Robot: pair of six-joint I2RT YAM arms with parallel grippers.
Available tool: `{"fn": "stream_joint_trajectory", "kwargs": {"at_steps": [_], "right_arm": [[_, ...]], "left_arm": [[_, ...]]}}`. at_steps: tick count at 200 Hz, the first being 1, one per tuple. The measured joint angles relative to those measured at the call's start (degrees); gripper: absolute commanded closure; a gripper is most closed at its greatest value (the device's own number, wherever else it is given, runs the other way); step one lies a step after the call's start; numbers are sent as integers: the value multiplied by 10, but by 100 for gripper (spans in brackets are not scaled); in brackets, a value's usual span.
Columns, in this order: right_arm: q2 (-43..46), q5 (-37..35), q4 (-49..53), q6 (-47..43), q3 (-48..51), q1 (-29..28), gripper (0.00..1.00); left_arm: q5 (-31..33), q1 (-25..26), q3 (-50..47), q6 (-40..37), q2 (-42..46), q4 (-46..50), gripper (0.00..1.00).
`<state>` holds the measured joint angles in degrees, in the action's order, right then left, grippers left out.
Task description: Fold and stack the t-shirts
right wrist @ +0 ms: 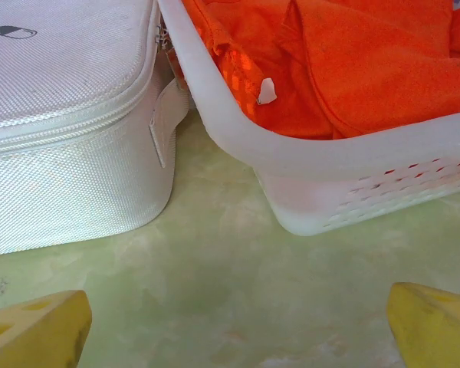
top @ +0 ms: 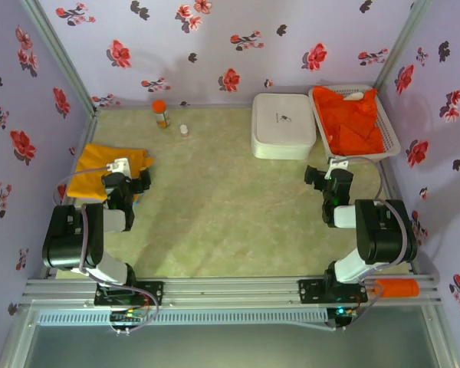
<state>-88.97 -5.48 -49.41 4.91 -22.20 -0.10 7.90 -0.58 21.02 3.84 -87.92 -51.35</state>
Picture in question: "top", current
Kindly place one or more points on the white plastic mesh basket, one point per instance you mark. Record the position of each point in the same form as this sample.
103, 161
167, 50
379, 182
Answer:
389, 134

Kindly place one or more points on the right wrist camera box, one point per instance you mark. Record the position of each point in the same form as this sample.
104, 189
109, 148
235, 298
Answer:
335, 164

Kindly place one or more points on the orange cylinder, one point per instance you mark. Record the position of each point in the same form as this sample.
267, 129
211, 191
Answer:
396, 288

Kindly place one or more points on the yellow folded t-shirt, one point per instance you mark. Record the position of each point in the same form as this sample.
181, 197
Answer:
92, 161

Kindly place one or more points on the white t-shirt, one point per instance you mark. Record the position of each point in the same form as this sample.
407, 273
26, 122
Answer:
353, 96

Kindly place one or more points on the orange t-shirt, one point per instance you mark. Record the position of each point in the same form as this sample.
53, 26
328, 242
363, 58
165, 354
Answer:
349, 122

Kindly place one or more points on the small circuit board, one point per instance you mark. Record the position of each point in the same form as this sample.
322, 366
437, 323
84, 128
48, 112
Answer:
343, 316
126, 316

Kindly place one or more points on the orange-capped pill bottle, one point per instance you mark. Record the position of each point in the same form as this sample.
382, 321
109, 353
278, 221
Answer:
161, 113

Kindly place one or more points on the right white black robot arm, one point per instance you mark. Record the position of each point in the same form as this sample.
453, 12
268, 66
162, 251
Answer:
383, 234

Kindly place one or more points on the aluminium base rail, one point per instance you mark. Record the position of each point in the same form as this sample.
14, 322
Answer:
230, 292

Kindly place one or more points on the white zipped storage case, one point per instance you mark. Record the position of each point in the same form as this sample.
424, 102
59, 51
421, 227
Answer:
283, 126

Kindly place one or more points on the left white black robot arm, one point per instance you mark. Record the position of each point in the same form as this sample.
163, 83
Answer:
71, 237

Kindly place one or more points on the small white bottle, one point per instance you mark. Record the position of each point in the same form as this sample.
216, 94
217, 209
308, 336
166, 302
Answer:
184, 131

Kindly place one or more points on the aluminium corner post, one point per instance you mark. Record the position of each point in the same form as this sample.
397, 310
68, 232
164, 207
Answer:
400, 46
57, 53

